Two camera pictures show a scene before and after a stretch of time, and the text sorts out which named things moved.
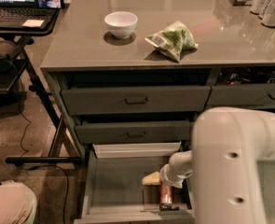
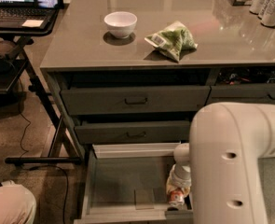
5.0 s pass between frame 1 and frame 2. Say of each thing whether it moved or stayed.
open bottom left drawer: stayed
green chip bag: stayed
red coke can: moved
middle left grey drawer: stayed
